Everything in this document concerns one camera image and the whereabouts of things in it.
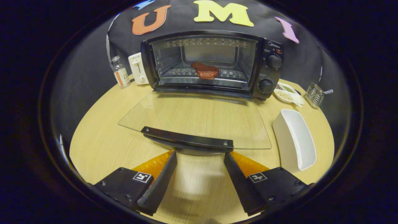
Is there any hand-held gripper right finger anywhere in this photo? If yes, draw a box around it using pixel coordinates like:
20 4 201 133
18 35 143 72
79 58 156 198
223 151 311 216

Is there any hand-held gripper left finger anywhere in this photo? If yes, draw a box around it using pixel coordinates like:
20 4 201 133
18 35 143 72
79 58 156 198
92 150 178 216

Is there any red meat slice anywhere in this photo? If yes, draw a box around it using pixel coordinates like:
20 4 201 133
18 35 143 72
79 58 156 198
190 62 220 80

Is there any black toaster oven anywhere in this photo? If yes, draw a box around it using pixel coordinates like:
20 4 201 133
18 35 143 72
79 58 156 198
118 30 284 156

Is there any white bread toaster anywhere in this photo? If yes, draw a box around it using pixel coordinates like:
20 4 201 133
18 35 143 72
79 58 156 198
128 52 150 86

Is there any white rectangular tray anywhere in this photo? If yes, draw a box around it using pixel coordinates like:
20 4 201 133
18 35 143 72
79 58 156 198
272 109 317 172

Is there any white divided bean plate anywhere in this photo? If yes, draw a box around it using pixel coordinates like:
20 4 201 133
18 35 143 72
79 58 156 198
274 82 306 107

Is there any clear plastic bottle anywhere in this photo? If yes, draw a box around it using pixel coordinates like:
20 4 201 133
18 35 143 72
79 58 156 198
111 56 131 89

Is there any metal wire utensil basket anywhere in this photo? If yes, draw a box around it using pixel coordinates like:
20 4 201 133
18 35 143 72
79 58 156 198
304 82 324 109

